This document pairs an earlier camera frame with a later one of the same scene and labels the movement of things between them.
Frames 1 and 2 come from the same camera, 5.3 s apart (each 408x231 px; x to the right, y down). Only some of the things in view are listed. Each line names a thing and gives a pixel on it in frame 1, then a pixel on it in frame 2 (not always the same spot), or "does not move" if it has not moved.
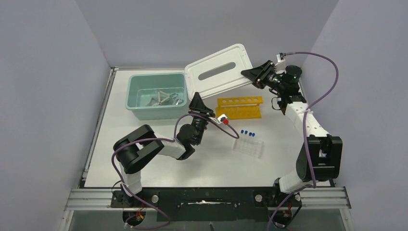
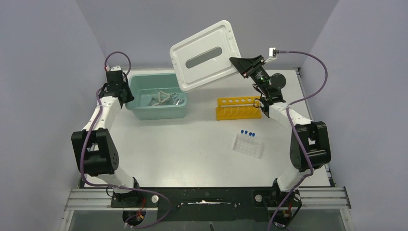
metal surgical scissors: x=178 y=101 does not move
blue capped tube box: x=248 y=143 does not move
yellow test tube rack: x=239 y=108 does not move
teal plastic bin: x=141 y=88 does not move
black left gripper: x=197 y=107 → x=129 y=97
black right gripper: x=259 y=74 → x=245 y=66
